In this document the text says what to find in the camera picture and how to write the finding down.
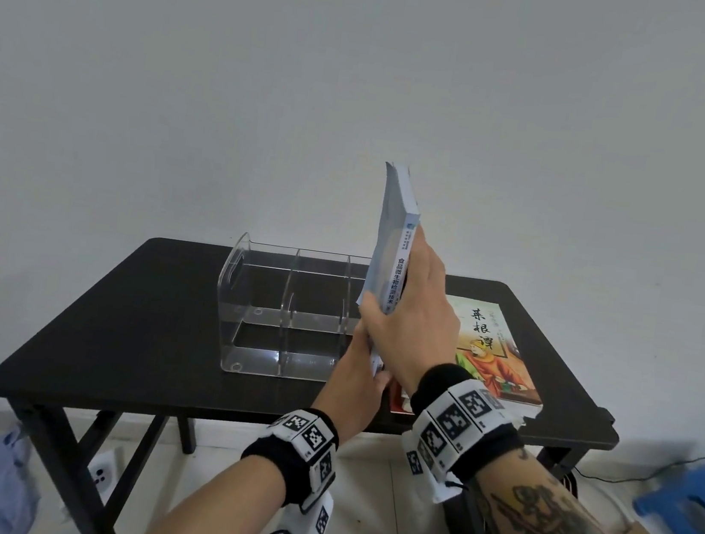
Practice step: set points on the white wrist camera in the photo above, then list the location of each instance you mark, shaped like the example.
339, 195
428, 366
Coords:
429, 474
305, 529

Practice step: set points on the black marker wristband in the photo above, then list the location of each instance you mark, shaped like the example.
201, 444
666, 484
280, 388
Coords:
456, 413
281, 467

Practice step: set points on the person's right hand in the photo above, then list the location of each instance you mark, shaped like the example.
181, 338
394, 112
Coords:
422, 324

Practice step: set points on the blue spine textbook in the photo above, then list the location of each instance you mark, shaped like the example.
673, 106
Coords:
390, 249

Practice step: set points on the clear acrylic book organizer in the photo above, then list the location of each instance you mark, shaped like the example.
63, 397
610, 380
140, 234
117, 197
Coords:
249, 363

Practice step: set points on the black table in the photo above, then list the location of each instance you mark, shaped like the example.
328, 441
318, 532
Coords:
123, 337

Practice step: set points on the white power socket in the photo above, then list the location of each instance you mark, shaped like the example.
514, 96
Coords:
104, 470

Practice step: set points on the person's left forearm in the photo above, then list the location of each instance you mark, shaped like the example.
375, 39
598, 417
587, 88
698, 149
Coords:
209, 516

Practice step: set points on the person's left hand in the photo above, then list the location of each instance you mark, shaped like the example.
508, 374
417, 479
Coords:
353, 386

